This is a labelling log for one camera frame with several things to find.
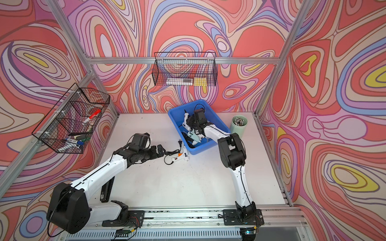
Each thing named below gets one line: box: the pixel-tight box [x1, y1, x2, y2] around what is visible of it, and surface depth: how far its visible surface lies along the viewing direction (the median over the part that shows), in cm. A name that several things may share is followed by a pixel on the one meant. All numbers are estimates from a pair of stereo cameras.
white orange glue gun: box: [171, 146, 190, 163], surface depth 96 cm
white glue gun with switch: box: [181, 109, 192, 132], surface depth 106 cm
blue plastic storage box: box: [167, 99, 231, 156], surface depth 101 cm
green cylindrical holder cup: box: [230, 114, 249, 139], surface depth 95 cm
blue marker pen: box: [64, 138, 85, 145], surface depth 71 cm
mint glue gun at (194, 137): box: [187, 129, 202, 146], surface depth 101 cm
